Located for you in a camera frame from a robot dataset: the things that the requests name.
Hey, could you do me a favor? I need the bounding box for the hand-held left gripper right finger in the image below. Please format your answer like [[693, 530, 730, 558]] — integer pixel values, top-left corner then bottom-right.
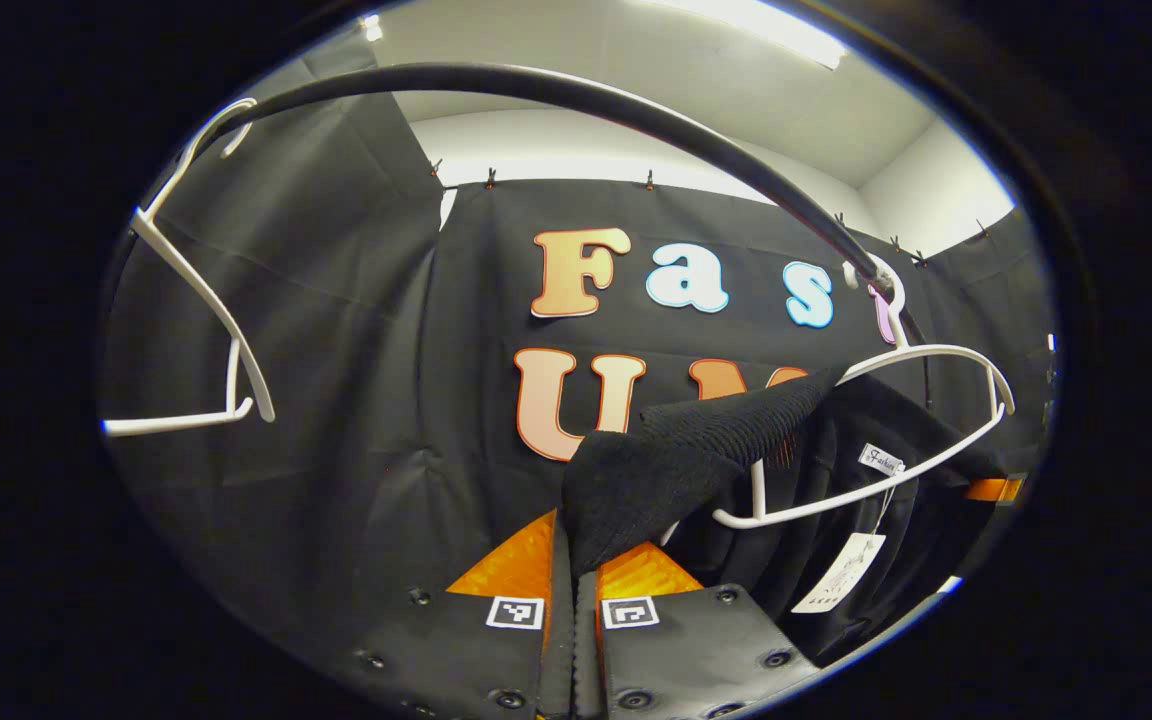
[[574, 542, 824, 720]]

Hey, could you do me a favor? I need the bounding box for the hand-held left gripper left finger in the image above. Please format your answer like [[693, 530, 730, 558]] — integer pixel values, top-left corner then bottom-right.
[[326, 508, 577, 720]]

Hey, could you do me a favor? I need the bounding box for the white hanger with garment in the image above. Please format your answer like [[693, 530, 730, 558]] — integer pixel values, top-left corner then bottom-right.
[[711, 255, 1017, 531]]

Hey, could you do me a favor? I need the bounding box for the black knit garment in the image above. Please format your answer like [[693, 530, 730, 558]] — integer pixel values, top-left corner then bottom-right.
[[561, 365, 1042, 666]]

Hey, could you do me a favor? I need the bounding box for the empty white clothes hanger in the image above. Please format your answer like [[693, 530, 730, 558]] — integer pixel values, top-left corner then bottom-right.
[[101, 97, 277, 438]]

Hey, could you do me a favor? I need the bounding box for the black clothes rack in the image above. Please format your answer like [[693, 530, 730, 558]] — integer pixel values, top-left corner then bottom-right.
[[171, 62, 937, 411]]

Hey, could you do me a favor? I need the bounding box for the black backdrop cloth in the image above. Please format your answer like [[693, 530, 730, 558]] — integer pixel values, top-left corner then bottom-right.
[[96, 70, 1057, 691]]

